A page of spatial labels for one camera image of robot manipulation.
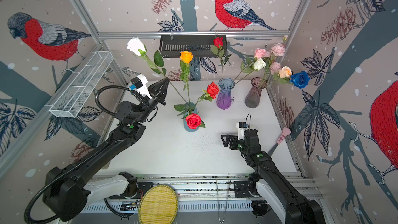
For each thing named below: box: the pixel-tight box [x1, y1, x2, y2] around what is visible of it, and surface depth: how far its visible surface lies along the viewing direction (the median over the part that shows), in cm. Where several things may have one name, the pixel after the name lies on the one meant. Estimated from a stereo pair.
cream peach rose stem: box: [278, 65, 293, 78], surface depth 67 cm
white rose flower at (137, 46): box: [126, 37, 188, 104], surface depth 54 cm
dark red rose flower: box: [210, 36, 233, 80], surface depth 87 cm
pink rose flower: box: [232, 48, 267, 83], surface depth 78 cm
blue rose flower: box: [290, 71, 311, 89], surface depth 65 cm
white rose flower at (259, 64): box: [253, 58, 267, 72], surface depth 72 cm
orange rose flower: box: [179, 50, 194, 105], surface depth 74 cm
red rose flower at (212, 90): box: [194, 81, 220, 106], surface depth 74 cm
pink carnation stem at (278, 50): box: [263, 34, 288, 85], surface depth 84 cm
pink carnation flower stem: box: [269, 61, 282, 75], surface depth 86 cm
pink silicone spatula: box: [267, 127, 292, 157], surface depth 91 cm
